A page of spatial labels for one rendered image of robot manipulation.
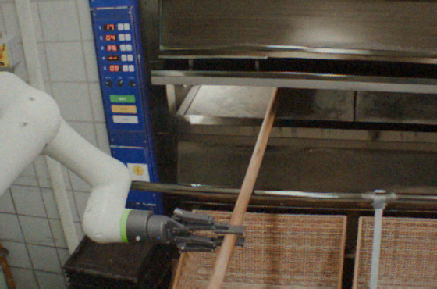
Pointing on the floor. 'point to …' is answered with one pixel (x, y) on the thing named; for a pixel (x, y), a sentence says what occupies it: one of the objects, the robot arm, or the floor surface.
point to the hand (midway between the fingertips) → (230, 235)
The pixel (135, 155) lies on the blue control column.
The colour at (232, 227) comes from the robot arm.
